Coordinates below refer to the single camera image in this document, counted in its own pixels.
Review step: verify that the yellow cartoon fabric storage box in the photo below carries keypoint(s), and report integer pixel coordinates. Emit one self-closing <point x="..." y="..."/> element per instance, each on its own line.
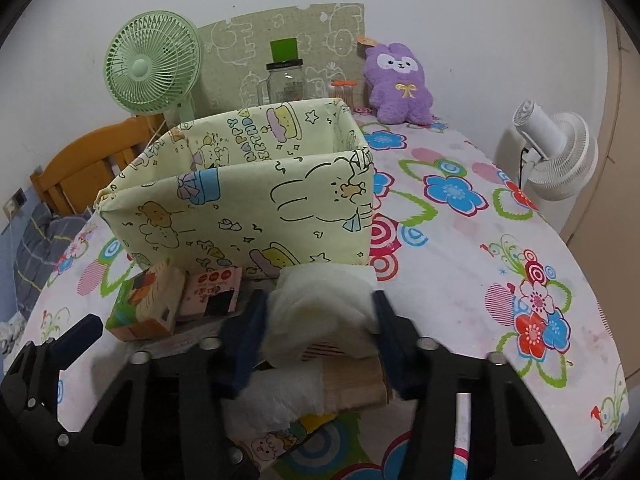
<point x="250" y="210"/>

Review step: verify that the glass jar with black lid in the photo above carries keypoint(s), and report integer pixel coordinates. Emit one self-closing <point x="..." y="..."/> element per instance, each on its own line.
<point x="285" y="85"/>

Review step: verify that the green tissue pack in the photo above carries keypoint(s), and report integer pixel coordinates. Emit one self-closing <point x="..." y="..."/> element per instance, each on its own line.
<point x="145" y="305"/>

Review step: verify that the green cartoon foam board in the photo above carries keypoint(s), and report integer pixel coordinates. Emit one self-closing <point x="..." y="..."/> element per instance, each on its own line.
<point x="310" y="30"/>

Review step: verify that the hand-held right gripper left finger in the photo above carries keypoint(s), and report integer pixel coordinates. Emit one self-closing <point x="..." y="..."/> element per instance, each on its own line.
<point x="245" y="350"/>

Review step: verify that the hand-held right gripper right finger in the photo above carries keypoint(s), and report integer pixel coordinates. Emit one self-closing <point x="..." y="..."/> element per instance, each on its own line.
<point x="397" y="350"/>

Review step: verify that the floral tablecloth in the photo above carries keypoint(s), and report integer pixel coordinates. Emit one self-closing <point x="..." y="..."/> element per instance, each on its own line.
<point x="450" y="260"/>

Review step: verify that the brown cardboard piece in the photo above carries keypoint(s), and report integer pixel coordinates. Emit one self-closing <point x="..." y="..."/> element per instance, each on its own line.
<point x="350" y="380"/>

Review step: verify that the white desk fan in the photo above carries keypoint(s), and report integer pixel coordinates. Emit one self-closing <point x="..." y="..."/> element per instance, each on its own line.
<point x="560" y="155"/>

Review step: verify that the orange lid clear container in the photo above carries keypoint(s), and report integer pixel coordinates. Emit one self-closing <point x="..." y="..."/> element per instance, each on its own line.
<point x="345" y="92"/>

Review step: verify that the white crumpled clothing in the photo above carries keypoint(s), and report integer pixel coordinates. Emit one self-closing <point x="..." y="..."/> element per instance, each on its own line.
<point x="10" y="335"/>

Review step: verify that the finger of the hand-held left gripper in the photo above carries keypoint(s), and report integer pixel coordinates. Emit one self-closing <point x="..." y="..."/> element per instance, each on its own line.
<point x="77" y="342"/>

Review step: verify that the pink cartoon packet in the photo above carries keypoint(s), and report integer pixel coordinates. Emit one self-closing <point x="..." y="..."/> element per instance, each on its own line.
<point x="210" y="290"/>

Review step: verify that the green card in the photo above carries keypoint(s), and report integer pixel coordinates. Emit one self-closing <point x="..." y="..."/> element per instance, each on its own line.
<point x="283" y="50"/>

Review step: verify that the wall socket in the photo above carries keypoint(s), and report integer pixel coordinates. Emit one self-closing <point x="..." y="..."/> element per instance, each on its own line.
<point x="15" y="201"/>

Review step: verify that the purple plush bunny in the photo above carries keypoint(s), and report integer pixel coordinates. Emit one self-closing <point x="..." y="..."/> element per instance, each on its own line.
<point x="400" y="95"/>

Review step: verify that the white tissue pack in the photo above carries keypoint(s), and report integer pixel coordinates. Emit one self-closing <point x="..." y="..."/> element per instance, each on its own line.
<point x="320" y="305"/>

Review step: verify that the green desk fan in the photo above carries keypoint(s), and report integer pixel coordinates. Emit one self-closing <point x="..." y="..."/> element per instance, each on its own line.
<point x="140" y="67"/>

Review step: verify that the grey plaid blanket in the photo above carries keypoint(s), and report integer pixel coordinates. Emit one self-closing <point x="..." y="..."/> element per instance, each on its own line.
<point x="40" y="245"/>

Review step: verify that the white paper towel pack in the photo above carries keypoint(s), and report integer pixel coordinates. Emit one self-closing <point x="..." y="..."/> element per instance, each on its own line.
<point x="280" y="395"/>

